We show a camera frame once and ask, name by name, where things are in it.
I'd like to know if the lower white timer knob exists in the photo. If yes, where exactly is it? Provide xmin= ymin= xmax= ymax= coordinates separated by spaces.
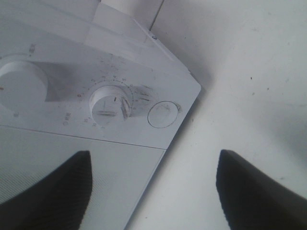
xmin=89 ymin=85 xmax=131 ymax=127

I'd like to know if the upper white power knob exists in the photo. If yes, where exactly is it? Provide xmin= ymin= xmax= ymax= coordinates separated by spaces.
xmin=0 ymin=61 xmax=48 ymax=112

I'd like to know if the white microwave oven body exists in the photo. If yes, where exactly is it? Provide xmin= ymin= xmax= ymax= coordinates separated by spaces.
xmin=0 ymin=0 xmax=201 ymax=165

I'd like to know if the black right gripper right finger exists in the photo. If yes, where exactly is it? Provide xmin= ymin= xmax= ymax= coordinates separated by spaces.
xmin=216 ymin=149 xmax=307 ymax=230

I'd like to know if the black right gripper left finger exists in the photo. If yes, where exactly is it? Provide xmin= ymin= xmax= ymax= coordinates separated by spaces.
xmin=0 ymin=150 xmax=92 ymax=230

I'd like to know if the white microwave door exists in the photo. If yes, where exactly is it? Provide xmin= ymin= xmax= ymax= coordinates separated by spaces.
xmin=0 ymin=127 xmax=165 ymax=230

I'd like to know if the round door release button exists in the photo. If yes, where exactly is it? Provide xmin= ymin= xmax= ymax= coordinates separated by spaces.
xmin=147 ymin=101 xmax=179 ymax=128

